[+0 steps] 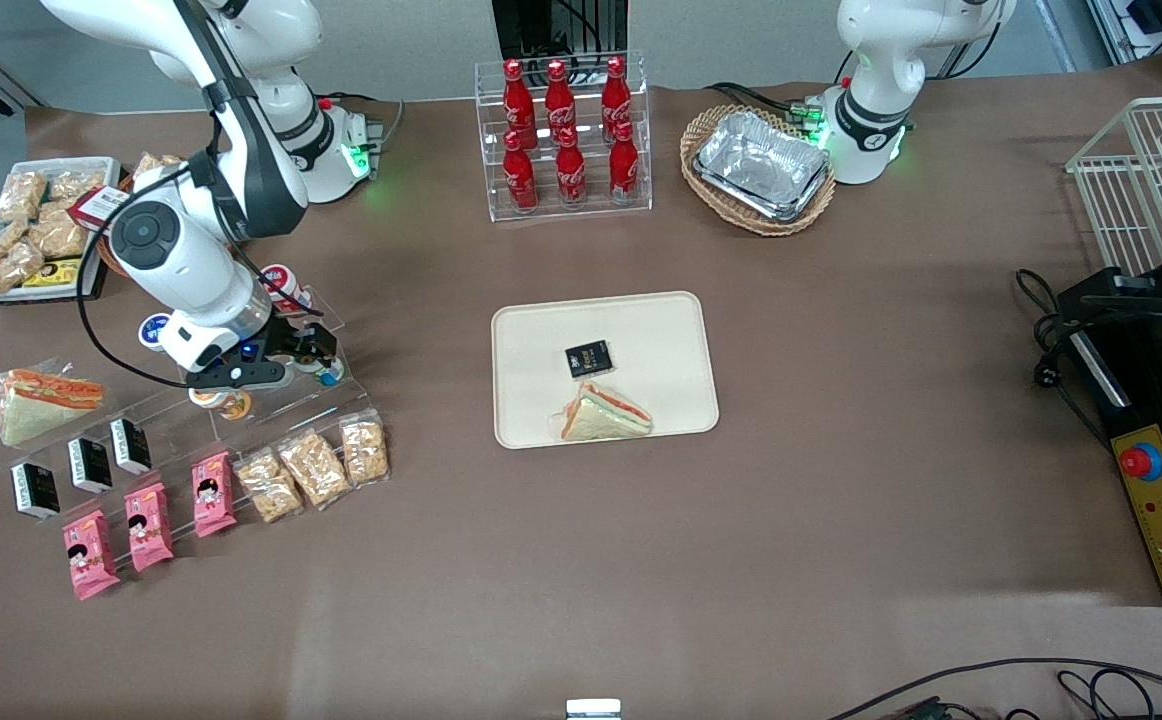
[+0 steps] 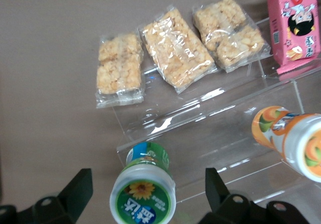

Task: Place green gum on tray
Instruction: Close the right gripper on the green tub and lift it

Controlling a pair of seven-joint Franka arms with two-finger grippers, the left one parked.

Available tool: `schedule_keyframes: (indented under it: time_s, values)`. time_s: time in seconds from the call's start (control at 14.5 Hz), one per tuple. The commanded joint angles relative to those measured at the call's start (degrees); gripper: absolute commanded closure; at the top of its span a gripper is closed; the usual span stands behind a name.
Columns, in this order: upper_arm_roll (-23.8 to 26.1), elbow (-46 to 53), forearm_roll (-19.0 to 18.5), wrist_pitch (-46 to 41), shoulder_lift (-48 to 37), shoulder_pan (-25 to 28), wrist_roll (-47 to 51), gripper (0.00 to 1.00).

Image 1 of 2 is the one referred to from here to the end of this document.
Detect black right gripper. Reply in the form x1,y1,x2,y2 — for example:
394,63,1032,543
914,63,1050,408
188,318,340,391

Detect red cap gum bottle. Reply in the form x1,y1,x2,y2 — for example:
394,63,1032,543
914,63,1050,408
261,263,314,319

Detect orange cap gum bottle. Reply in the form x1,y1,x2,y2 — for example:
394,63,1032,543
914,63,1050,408
189,386,252,421

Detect beige serving tray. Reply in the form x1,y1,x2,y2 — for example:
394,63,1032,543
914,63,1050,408
491,291,720,450

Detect white rectangular plastic tray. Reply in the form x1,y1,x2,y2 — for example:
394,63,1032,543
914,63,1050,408
0,157,122,304

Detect aluminium foil tray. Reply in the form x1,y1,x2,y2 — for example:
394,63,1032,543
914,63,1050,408
693,110,832,223

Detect clear acrylic stepped shelf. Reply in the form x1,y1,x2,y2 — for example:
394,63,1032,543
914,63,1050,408
0,285,387,576

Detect pink cartoon snack packet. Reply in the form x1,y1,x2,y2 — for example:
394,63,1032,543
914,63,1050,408
191,452,238,539
124,483,175,573
63,510,122,601

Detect small black snack box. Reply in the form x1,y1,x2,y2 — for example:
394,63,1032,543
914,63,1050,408
68,437,114,494
565,340,614,380
109,417,154,475
11,460,60,521

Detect dark brown wicker basket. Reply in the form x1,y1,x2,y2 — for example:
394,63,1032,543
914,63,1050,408
96,165,142,279

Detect red cookie box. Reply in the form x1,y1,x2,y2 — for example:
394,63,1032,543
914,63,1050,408
69,185,134,233

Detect yellow snack packet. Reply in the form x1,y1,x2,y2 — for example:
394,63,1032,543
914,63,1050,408
23,258,82,291

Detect wrapped triangle sandwich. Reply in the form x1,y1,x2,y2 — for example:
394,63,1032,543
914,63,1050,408
553,381,654,442
0,368,105,448

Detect red cola bottle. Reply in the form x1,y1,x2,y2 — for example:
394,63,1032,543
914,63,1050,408
601,55,632,129
554,128,587,208
502,130,539,214
544,60,578,136
501,58,538,141
609,120,642,206

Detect clear acrylic bottle rack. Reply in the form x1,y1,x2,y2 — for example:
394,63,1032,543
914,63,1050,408
474,52,654,223

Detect light tan wicker basket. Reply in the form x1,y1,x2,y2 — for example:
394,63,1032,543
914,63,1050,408
679,104,837,238

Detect brown table cover sheet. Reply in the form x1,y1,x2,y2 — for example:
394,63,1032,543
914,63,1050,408
0,55,1162,720

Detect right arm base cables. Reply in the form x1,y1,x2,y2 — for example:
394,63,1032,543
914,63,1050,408
316,92,407,151

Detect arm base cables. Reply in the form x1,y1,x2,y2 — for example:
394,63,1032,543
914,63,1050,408
316,92,407,151
706,82,827,131

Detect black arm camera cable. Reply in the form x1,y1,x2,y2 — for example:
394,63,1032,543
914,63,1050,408
78,0,242,389

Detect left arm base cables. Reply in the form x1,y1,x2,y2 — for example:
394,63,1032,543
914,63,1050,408
706,82,827,131

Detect black power cable with plug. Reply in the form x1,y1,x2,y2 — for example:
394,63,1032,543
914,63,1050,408
1013,268,1112,451

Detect long black cable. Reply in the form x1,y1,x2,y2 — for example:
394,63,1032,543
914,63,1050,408
826,657,1162,720

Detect white wire basket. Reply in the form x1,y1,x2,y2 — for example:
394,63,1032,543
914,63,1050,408
1066,95,1162,276

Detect looped black cable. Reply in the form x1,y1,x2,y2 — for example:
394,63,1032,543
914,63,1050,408
1056,668,1154,720

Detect aluminium frame rack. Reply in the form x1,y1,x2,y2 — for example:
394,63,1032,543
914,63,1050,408
1086,0,1162,79

